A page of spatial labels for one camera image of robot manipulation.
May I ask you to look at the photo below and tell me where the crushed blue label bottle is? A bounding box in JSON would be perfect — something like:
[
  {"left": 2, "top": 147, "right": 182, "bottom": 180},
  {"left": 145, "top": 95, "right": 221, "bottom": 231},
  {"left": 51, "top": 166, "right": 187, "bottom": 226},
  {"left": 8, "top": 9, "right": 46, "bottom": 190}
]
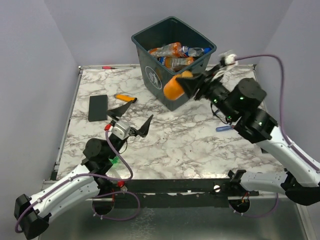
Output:
[{"left": 182, "top": 46, "right": 212, "bottom": 57}]

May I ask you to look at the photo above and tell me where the black rectangular block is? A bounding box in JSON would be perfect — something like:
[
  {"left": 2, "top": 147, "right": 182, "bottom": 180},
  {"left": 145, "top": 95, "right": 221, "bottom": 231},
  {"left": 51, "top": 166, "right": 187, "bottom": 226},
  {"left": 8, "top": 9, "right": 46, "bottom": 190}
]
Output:
[{"left": 88, "top": 94, "right": 108, "bottom": 122}]

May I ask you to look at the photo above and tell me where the orange crushed bottle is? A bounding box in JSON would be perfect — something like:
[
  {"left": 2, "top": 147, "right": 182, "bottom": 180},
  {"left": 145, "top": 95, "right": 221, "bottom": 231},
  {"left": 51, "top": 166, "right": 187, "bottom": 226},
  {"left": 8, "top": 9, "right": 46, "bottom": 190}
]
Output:
[{"left": 161, "top": 56, "right": 195, "bottom": 72}]

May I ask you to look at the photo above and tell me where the black mounting rail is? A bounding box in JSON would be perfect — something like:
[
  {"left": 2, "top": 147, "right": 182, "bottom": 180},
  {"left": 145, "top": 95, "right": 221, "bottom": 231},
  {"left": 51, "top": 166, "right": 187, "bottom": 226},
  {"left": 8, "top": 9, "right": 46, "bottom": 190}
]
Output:
[{"left": 82, "top": 178, "right": 260, "bottom": 208}]

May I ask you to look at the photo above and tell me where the blue screwdriver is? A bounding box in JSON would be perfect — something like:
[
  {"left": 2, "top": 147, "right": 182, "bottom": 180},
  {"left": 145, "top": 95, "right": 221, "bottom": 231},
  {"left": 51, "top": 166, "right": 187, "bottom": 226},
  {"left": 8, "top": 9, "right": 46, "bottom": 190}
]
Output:
[{"left": 215, "top": 125, "right": 234, "bottom": 132}]

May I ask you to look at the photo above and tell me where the orange utility knife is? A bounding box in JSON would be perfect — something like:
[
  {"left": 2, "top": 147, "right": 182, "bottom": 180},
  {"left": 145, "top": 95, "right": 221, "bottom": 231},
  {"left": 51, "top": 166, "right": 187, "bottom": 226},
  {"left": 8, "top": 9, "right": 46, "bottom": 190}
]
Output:
[{"left": 114, "top": 94, "right": 138, "bottom": 103}]

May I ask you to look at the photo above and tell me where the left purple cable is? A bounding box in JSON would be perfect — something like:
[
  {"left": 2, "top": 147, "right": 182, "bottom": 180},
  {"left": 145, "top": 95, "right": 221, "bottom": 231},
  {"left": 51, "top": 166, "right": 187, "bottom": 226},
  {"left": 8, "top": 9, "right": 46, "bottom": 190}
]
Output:
[{"left": 14, "top": 128, "right": 134, "bottom": 234}]

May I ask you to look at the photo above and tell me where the red label bottle front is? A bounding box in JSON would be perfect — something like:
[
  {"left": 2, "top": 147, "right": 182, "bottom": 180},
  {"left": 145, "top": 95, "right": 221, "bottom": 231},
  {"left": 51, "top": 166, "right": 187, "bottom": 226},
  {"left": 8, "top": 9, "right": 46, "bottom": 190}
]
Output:
[{"left": 107, "top": 169, "right": 125, "bottom": 189}]

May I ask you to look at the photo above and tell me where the orange label large bottle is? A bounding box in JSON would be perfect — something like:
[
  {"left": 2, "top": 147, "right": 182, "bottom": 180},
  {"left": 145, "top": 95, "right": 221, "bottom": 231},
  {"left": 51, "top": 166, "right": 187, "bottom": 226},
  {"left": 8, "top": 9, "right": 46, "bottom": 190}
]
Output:
[{"left": 148, "top": 42, "right": 184, "bottom": 58}]

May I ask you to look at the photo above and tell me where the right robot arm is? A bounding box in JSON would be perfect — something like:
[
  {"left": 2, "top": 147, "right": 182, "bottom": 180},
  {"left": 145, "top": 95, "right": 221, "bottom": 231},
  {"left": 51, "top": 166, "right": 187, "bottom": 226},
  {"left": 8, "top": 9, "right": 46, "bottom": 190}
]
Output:
[{"left": 175, "top": 69, "right": 320, "bottom": 206}]

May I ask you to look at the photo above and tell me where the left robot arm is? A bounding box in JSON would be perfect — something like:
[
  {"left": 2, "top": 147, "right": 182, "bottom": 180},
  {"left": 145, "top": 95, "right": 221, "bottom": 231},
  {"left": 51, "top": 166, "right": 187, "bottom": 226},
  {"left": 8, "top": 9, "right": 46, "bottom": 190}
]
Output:
[{"left": 14, "top": 102, "right": 153, "bottom": 240}]

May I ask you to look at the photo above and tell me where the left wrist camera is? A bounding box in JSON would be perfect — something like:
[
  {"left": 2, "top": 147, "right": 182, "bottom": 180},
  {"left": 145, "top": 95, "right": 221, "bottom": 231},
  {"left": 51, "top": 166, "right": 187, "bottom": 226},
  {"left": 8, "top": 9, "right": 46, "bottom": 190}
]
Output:
[{"left": 104, "top": 120, "right": 131, "bottom": 140}]

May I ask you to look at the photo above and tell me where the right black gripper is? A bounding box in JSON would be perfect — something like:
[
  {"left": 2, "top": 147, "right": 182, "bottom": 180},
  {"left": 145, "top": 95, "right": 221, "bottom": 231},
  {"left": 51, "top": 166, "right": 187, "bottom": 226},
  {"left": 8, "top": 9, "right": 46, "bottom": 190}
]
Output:
[{"left": 176, "top": 64, "right": 237, "bottom": 121}]

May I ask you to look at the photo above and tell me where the green crushed bottle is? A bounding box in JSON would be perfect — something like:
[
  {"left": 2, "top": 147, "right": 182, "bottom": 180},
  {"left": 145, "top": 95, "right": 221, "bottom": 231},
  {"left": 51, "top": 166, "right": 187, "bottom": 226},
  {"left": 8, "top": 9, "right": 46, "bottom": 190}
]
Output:
[{"left": 109, "top": 156, "right": 120, "bottom": 165}]

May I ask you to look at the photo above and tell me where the red marker pen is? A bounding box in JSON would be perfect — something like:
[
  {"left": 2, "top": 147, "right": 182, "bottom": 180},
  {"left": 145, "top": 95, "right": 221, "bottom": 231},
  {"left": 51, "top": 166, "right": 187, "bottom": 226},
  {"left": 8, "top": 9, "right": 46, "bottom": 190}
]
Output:
[{"left": 101, "top": 66, "right": 117, "bottom": 70}]

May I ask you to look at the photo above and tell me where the small orange bottle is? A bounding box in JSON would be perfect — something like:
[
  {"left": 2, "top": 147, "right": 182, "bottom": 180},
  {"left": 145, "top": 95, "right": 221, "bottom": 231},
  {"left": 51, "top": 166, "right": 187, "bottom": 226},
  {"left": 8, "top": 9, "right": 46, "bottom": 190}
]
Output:
[{"left": 163, "top": 70, "right": 193, "bottom": 101}]

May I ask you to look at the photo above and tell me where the black box right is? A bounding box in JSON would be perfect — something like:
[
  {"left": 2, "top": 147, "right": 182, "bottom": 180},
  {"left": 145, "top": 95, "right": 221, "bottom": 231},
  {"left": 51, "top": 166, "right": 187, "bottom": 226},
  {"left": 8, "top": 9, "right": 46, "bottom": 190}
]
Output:
[{"left": 261, "top": 148, "right": 268, "bottom": 154}]

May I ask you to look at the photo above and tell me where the purple cable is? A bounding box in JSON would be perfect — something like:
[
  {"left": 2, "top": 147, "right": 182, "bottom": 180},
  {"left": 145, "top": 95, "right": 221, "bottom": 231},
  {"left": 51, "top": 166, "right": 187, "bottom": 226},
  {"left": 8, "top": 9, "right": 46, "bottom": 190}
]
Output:
[
  {"left": 14, "top": 128, "right": 134, "bottom": 234},
  {"left": 234, "top": 54, "right": 320, "bottom": 173}
]

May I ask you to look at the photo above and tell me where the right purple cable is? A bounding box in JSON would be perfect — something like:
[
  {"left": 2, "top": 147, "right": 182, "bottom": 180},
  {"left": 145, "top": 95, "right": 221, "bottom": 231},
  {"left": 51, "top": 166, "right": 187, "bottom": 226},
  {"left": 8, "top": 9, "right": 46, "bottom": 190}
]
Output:
[{"left": 234, "top": 54, "right": 320, "bottom": 173}]

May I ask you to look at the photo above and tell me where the dark green plastic bin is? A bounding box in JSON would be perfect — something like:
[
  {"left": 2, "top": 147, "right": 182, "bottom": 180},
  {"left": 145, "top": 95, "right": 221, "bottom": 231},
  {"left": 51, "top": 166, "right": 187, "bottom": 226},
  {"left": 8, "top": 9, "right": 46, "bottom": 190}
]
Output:
[{"left": 131, "top": 16, "right": 217, "bottom": 111}]

